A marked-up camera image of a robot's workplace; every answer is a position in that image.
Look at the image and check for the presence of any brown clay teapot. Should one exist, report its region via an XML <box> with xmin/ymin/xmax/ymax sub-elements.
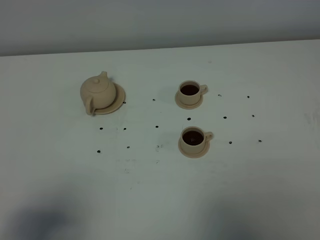
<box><xmin>80</xmin><ymin>71</ymin><xmax>117</xmax><ymax>115</ymax></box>

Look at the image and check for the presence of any teacup saucer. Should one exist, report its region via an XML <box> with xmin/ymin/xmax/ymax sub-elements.
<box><xmin>175</xmin><ymin>91</ymin><xmax>203</xmax><ymax>110</ymax></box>
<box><xmin>178</xmin><ymin>138</ymin><xmax>210</xmax><ymax>159</ymax></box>

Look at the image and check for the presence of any near teacup saucer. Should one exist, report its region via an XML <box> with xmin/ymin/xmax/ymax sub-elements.
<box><xmin>178</xmin><ymin>138</ymin><xmax>210</xmax><ymax>159</ymax></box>

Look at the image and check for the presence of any brown teacup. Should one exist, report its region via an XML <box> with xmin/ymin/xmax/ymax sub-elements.
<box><xmin>180</xmin><ymin>126</ymin><xmax>214</xmax><ymax>146</ymax></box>
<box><xmin>178</xmin><ymin>80</ymin><xmax>208</xmax><ymax>96</ymax></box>

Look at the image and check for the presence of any teapot saucer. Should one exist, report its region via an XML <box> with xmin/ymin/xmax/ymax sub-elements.
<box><xmin>94</xmin><ymin>83</ymin><xmax>126</xmax><ymax>115</ymax></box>

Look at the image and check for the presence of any near brown teacup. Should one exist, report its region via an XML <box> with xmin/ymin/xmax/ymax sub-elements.
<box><xmin>180</xmin><ymin>126</ymin><xmax>214</xmax><ymax>146</ymax></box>

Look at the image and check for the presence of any far teacup saucer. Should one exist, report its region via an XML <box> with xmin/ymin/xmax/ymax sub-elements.
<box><xmin>175</xmin><ymin>91</ymin><xmax>203</xmax><ymax>110</ymax></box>

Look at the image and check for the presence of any far brown teacup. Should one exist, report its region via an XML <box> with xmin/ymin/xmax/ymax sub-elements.
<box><xmin>178</xmin><ymin>80</ymin><xmax>208</xmax><ymax>96</ymax></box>

